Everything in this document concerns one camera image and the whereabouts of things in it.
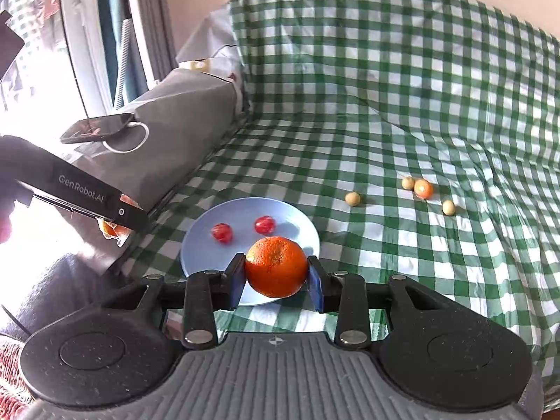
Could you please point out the green checked blanket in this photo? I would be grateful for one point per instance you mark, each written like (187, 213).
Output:
(350, 96)

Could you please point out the white printed pillow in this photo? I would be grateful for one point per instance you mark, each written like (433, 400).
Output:
(210, 30)

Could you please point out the teal curtain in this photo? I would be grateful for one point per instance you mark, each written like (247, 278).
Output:
(111, 30)

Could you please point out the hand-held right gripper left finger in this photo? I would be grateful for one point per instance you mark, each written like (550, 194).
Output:
(238, 280)

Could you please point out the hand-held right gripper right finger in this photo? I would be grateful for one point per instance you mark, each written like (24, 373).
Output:
(316, 286)

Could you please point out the light blue plate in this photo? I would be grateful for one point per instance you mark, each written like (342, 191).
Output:
(245, 216)

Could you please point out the red patterned cloth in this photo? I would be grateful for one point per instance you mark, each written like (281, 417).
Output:
(11, 372)

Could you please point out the grey pillow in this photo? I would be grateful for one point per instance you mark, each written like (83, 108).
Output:
(183, 113)

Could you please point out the red cherry tomato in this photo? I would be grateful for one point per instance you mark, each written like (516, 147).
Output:
(222, 232)
(264, 225)

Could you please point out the pale yellow jujube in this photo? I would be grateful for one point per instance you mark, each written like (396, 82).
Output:
(408, 182)
(353, 198)
(448, 207)

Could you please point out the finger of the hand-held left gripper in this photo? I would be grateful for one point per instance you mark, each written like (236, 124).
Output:
(131, 216)

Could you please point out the white window frame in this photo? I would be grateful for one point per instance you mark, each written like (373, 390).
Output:
(83, 30)

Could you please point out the black smartphone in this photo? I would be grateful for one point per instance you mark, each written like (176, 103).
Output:
(96, 127)

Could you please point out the dark grey cloth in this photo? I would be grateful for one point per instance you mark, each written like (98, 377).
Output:
(65, 288)

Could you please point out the dark flat panel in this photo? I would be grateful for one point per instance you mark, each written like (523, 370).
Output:
(8, 43)

